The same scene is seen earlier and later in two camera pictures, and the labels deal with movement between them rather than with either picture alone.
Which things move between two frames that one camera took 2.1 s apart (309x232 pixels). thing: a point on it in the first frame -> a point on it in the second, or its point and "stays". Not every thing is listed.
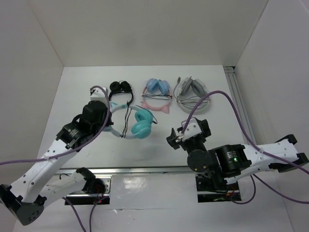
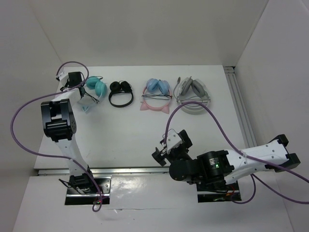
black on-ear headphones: [122, 86] stays
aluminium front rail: [156, 169] stays
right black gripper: [203, 125] -> [159, 156]
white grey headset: [189, 93] stays
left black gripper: [106, 110] -> [66, 85]
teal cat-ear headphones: [142, 124] -> [101, 90]
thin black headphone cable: [128, 116] -> [95, 100]
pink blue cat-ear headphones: [155, 89] stays
